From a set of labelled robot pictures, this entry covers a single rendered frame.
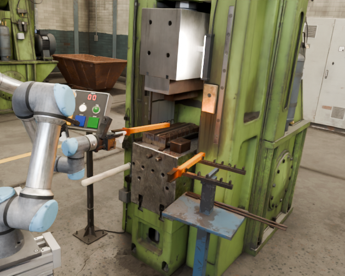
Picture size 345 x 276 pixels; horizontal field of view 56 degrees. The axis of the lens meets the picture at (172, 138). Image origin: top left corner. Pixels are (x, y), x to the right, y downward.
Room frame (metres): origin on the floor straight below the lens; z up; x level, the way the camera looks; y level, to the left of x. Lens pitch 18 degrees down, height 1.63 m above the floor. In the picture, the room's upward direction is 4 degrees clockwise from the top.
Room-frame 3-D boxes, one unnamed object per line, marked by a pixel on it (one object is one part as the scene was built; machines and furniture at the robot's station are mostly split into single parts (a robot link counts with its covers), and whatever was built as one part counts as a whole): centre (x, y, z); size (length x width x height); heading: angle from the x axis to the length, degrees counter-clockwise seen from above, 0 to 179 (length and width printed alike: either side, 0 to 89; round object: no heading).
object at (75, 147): (1.36, 0.43, 1.12); 0.11 x 0.08 x 0.09; 144
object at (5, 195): (1.03, 0.61, 0.98); 0.13 x 0.12 x 0.14; 82
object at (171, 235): (2.17, -0.05, 0.23); 0.55 x 0.37 x 0.47; 144
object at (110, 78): (8.86, 2.39, 0.42); 1.89 x 1.20 x 0.85; 54
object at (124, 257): (1.98, 0.15, 0.01); 0.58 x 0.39 x 0.01; 54
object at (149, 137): (2.19, 0.00, 0.96); 0.42 x 0.20 x 0.09; 144
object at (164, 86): (2.19, 0.00, 1.32); 0.42 x 0.20 x 0.10; 144
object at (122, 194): (2.33, 0.35, 0.36); 0.09 x 0.07 x 0.12; 54
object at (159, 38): (2.17, -0.03, 1.56); 0.42 x 0.39 x 0.40; 144
